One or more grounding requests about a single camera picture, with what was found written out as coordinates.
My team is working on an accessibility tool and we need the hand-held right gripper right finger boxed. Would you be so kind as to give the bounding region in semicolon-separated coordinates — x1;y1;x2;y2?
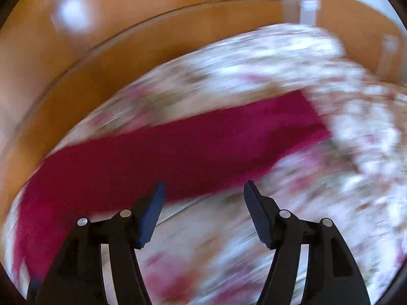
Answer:
244;180;371;305

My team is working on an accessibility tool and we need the crimson knit garment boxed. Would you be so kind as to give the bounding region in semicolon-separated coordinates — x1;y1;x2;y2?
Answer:
16;89;333;280

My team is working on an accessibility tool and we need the floral quilted bedspread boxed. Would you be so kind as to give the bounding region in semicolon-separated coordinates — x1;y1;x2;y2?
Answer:
3;22;407;305

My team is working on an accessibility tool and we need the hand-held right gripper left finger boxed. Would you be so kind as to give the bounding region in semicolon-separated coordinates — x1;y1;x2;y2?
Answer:
27;181;166;305

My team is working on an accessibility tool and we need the wooden wardrobe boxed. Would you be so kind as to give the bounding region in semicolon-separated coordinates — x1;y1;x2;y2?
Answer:
0;0;404;217

